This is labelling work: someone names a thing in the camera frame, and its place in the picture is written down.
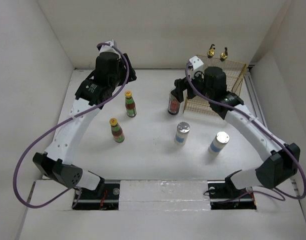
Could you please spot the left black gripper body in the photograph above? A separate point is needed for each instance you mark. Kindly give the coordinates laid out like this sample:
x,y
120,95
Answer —
x,y
118,79

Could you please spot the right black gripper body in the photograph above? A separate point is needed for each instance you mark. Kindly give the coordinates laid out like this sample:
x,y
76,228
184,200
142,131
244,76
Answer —
x,y
199,85

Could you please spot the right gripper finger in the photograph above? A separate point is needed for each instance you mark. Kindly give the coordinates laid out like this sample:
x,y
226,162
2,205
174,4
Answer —
x,y
180,86
190,93

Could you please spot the black-capped soy sauce bottle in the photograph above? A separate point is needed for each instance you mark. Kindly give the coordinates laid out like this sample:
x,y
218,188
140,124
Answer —
x,y
173,103

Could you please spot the gold-capped dark liquid bottle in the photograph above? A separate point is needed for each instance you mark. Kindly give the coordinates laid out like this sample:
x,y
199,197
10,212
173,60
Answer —
x,y
224,55

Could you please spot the clear square glass bottle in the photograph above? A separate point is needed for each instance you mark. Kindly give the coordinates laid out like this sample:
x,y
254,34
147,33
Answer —
x,y
211,51

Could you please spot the white blue shaker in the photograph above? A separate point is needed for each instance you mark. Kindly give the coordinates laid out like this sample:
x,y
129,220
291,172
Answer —
x,y
182,131
219,142

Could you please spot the yellow-capped sauce bottle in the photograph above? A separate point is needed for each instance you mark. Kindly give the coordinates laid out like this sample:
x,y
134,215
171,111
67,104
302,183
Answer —
x,y
130,104
116,131

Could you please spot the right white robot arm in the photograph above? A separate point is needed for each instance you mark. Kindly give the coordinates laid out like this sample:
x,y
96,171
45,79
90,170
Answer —
x,y
280,160

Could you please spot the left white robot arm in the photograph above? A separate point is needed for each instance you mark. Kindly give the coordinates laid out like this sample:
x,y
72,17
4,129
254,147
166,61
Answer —
x,y
56,162

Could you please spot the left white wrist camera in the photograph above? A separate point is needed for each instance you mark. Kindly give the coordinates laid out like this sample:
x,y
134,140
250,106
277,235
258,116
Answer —
x,y
107,47

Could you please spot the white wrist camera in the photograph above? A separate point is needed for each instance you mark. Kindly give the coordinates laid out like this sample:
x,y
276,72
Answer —
x,y
195,64
107,47

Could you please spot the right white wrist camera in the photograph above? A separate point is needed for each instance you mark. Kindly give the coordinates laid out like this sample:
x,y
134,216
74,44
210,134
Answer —
x,y
195,64

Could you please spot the gold wire basket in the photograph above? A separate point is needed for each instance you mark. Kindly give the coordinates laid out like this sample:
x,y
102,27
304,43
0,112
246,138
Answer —
x,y
234,71

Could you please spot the aluminium side rail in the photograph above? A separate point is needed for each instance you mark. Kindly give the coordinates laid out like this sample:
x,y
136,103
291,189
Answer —
x,y
253,96

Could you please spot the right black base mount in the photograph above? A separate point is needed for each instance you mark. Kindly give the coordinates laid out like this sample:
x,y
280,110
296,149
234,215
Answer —
x,y
222,196

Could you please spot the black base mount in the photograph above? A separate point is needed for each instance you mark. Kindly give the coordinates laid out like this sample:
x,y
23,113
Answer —
x,y
108,200
222,196

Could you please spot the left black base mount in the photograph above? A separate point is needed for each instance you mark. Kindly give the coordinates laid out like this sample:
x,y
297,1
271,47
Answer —
x,y
108,200

